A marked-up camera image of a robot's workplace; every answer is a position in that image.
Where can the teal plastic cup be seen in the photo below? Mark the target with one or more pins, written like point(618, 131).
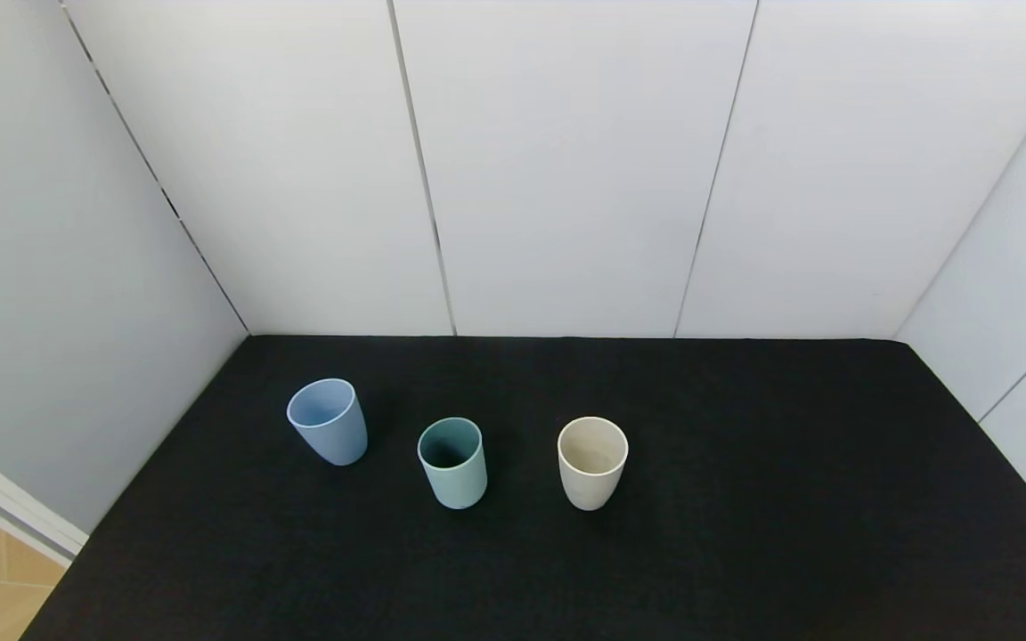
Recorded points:
point(455, 472)

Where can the black fabric table cover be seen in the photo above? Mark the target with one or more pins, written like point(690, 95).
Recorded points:
point(745, 534)

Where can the cream plastic cup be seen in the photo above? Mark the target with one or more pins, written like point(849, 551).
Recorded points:
point(591, 472)

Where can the light blue plastic cup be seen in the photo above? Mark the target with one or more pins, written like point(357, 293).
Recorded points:
point(333, 427)

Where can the white wall skirting strip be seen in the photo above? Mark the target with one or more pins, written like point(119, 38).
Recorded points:
point(14, 512)

